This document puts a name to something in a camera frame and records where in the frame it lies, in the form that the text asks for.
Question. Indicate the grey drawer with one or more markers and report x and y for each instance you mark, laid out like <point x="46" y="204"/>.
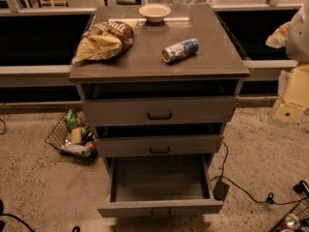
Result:
<point x="159" y="187"/>
<point x="159" y="102"/>
<point x="177" y="139"/>

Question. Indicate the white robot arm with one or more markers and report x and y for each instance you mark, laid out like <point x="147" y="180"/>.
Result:
<point x="293" y="86"/>

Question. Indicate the grey drawer cabinet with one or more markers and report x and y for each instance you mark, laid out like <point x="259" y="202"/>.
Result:
<point x="216" y="58"/>

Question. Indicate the blue white can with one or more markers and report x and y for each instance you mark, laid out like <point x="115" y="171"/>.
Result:
<point x="179" y="51"/>

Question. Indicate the silver lying can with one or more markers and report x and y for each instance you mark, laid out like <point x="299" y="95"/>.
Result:
<point x="79" y="150"/>

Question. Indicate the yellow brown chip bag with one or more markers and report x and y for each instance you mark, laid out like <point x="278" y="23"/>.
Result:
<point x="105" y="40"/>

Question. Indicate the beige bowl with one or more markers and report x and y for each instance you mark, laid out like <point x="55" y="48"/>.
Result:
<point x="154" y="13"/>

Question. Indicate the black power adapter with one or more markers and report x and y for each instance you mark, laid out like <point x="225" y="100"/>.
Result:
<point x="220" y="190"/>

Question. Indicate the black wire basket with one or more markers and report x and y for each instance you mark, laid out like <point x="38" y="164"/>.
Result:
<point x="59" y="139"/>

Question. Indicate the wire basket at right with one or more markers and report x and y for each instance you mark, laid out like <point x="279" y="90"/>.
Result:
<point x="296" y="220"/>

